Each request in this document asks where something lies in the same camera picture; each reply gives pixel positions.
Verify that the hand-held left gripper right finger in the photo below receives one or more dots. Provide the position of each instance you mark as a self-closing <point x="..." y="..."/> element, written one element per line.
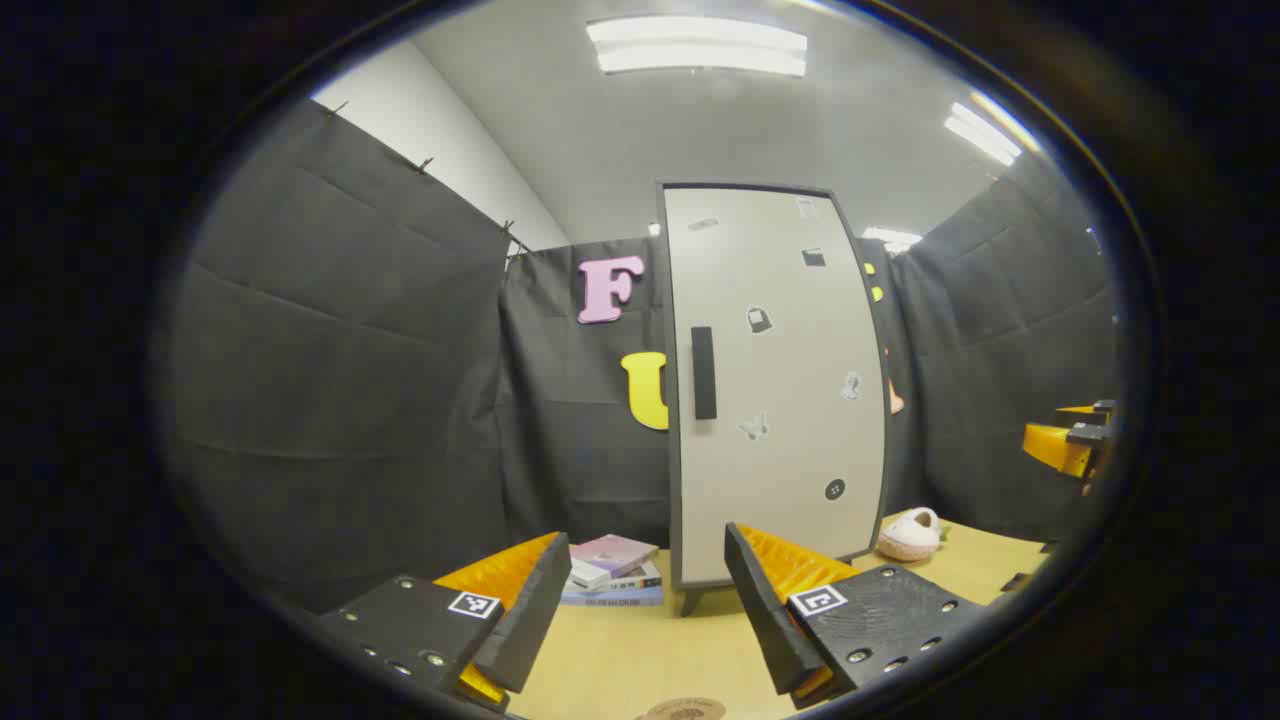
<point x="765" y="620"/>

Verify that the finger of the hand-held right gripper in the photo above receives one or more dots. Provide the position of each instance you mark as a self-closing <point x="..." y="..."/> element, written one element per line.
<point x="1095" y="408"/>
<point x="1060" y="448"/>

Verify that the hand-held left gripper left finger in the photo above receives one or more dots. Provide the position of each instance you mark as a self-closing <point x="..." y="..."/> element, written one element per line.
<point x="530" y="620"/>

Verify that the grey cabinet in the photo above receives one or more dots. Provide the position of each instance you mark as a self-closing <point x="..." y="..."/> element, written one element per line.
<point x="691" y="600"/>

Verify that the round brown coaster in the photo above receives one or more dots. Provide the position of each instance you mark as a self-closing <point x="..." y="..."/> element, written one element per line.
<point x="685" y="711"/>

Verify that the white cabinet door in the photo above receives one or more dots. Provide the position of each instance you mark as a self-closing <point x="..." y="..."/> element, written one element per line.
<point x="780" y="400"/>

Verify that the white book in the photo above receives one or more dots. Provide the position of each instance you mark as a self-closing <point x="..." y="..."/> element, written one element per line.
<point x="586" y="574"/>

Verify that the blue book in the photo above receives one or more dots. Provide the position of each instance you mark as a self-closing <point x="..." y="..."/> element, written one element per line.
<point x="612" y="598"/>

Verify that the pink book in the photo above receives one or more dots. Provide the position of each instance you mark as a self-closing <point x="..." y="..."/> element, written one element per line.
<point x="612" y="552"/>

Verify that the dark spine book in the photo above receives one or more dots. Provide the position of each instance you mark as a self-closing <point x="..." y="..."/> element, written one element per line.
<point x="635" y="580"/>

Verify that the pink plush slipper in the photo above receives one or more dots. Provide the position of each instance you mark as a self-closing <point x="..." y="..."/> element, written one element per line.
<point x="910" y="535"/>

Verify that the black backdrop cloth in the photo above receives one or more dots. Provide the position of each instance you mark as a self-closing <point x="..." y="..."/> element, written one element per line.
<point x="350" y="400"/>

